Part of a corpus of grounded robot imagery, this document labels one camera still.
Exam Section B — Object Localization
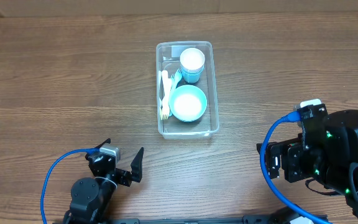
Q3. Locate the white plastic spoon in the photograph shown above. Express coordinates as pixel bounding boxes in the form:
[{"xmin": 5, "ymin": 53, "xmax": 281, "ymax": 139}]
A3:
[{"xmin": 162, "ymin": 70, "xmax": 172, "ymax": 108}]

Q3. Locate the blue plastic bowl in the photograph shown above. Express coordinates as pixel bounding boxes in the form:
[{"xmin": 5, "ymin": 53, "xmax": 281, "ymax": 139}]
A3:
[{"xmin": 168, "ymin": 85, "xmax": 208, "ymax": 122}]

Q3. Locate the yellow plastic fork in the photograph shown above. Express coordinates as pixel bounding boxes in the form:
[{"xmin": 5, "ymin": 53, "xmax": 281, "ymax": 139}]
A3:
[{"xmin": 161, "ymin": 78, "xmax": 172, "ymax": 120}]

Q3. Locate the light blue fork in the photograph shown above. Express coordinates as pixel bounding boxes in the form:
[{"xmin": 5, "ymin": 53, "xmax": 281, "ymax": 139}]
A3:
[
  {"xmin": 168, "ymin": 68, "xmax": 183, "ymax": 100},
  {"xmin": 157, "ymin": 70, "xmax": 162, "ymax": 108}
]

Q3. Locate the blue plastic cup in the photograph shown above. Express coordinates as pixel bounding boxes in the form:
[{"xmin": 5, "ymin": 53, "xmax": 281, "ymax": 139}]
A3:
[{"xmin": 181, "ymin": 68, "xmax": 204, "ymax": 83}]

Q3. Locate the clear plastic storage container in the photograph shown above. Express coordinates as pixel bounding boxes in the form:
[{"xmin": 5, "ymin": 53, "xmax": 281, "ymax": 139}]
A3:
[{"xmin": 156, "ymin": 41, "xmax": 219, "ymax": 139}]

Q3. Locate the pink plastic cup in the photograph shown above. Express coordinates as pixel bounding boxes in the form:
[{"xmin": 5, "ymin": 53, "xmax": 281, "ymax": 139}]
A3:
[{"xmin": 180, "ymin": 47, "xmax": 205, "ymax": 73}]

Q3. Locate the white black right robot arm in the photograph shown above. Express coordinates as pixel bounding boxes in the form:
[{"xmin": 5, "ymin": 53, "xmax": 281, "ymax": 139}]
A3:
[{"xmin": 257, "ymin": 103, "xmax": 358, "ymax": 223}]

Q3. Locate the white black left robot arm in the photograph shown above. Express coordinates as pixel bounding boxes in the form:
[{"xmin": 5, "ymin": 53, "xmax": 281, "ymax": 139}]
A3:
[{"xmin": 63, "ymin": 139, "xmax": 144, "ymax": 224}]

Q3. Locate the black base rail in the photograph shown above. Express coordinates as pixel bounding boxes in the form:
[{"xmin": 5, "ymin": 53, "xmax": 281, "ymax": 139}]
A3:
[{"xmin": 104, "ymin": 210, "xmax": 326, "ymax": 224}]

